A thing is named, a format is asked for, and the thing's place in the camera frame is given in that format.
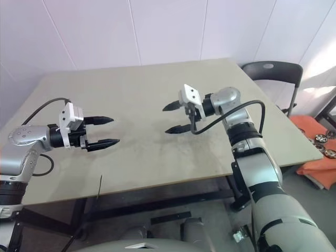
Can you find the small grey floor fixture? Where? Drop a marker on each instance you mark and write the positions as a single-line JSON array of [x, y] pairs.
[[239, 235]]

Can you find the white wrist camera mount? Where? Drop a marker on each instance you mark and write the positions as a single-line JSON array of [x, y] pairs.
[[67, 115], [191, 94]]

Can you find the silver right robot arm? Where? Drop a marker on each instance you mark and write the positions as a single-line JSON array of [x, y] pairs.
[[262, 162]]

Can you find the black floor strip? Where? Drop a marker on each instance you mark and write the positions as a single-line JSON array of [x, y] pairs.
[[170, 217]]

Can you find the black table frame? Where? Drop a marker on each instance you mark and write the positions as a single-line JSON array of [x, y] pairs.
[[157, 202]]

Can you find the orange cloth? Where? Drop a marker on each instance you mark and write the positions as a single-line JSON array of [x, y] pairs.
[[304, 123]]

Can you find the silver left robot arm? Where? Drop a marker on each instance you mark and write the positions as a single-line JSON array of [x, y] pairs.
[[26, 135]]

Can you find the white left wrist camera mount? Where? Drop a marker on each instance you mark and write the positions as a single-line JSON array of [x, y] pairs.
[[67, 115]]

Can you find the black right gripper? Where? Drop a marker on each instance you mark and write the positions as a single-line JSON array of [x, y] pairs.
[[191, 111]]

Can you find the grey robot torso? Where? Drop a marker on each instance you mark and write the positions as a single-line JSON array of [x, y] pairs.
[[170, 246]]

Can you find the black plastic chair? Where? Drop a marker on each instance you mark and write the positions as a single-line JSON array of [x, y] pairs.
[[273, 72]]

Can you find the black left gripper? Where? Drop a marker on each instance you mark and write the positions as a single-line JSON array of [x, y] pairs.
[[77, 138]]

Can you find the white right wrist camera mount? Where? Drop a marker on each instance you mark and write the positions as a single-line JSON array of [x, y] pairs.
[[191, 94]]

